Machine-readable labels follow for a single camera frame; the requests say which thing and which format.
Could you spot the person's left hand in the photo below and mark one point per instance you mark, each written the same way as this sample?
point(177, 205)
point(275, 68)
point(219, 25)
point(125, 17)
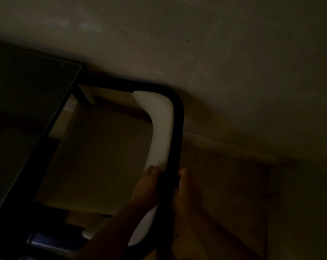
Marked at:
point(146, 189)

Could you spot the person's right hand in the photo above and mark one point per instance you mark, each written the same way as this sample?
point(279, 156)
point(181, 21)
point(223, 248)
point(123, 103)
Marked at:
point(186, 199)

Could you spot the person's right fingers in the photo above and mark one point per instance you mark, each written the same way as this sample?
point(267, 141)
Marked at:
point(183, 178)

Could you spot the person's left fingers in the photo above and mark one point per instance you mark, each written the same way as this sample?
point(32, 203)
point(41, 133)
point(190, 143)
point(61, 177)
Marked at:
point(152, 170)

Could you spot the white plastic armrest pad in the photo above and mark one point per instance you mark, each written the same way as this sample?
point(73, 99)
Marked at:
point(160, 127)

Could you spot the black tubular frame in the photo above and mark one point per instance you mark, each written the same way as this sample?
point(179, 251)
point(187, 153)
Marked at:
point(177, 124)

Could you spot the person's right forearm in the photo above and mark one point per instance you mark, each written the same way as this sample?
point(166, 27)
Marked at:
point(206, 238)

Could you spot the person's left forearm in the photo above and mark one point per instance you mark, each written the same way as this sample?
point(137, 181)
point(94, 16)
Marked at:
point(117, 230)

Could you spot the bluish grey low panel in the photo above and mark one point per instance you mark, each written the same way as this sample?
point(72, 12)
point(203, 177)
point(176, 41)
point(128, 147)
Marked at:
point(55, 239)

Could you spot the dark glass panel black edge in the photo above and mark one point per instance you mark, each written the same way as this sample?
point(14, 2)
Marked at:
point(20, 110)

